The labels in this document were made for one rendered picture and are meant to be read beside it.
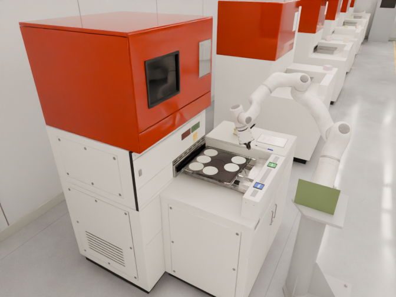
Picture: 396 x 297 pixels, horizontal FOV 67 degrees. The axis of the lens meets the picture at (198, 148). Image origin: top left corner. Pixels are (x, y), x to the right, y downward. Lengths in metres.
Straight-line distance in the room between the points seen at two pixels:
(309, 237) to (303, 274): 0.34
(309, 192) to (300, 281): 0.76
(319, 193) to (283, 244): 1.06
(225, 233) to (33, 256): 1.75
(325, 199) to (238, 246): 0.57
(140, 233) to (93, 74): 0.98
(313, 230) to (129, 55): 1.47
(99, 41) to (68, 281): 1.85
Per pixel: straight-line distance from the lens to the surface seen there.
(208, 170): 2.01
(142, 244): 2.01
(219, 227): 1.83
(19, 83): 2.89
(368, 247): 3.09
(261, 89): 2.02
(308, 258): 2.23
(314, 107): 2.03
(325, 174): 1.91
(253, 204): 1.69
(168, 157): 1.91
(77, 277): 2.68
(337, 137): 1.95
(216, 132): 2.35
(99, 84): 1.57
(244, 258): 1.91
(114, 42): 1.43
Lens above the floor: 2.00
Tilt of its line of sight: 29 degrees down
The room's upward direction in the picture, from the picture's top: straight up
